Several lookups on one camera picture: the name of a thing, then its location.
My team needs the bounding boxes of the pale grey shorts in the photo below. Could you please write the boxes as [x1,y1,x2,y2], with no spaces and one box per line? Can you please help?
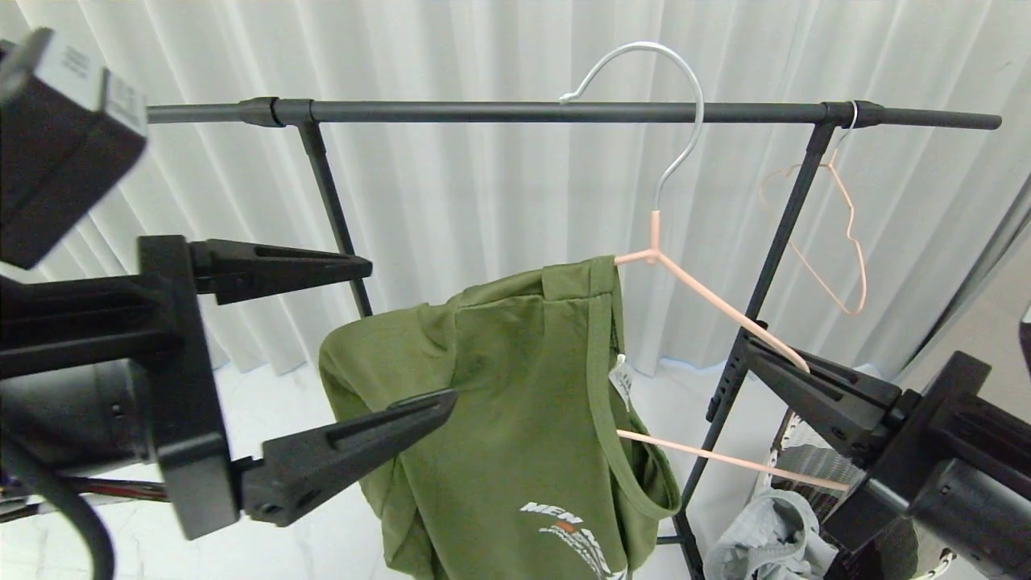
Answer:
[702,486,838,580]

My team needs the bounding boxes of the pink clothes hanger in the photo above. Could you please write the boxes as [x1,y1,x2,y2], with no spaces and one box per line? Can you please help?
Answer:
[757,101,868,317]
[560,42,851,492]

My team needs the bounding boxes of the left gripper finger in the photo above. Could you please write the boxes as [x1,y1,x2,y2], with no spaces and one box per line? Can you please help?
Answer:
[238,388,458,528]
[189,239,374,305]

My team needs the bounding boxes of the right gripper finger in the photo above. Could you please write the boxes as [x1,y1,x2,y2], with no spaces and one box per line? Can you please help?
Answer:
[745,334,903,406]
[741,346,895,468]

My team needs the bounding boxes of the green printed t-shirt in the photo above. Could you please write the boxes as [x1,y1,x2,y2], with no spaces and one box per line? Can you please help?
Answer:
[318,256,684,580]

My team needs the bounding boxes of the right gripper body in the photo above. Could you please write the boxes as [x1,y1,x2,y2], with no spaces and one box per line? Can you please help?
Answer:
[822,352,1031,580]

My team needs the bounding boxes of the white laundry basket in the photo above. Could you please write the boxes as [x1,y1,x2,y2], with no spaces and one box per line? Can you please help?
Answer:
[757,411,959,580]

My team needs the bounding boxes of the white curtain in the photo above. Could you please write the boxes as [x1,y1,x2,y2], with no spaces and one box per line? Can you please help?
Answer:
[0,0,1031,381]

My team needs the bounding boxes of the black clothes rack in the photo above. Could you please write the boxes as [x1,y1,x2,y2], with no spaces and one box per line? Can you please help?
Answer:
[147,97,1002,580]

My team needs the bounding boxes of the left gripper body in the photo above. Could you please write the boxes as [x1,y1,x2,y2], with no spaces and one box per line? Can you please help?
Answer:
[0,235,242,541]

